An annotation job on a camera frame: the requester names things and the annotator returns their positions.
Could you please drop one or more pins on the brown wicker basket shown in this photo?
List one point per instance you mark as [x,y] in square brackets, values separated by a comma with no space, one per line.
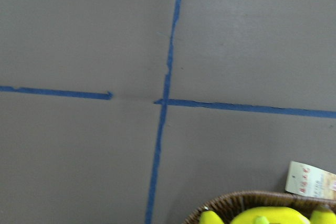
[228,206]

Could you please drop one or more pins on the paper price tag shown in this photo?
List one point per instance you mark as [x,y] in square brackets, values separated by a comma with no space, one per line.
[309,181]

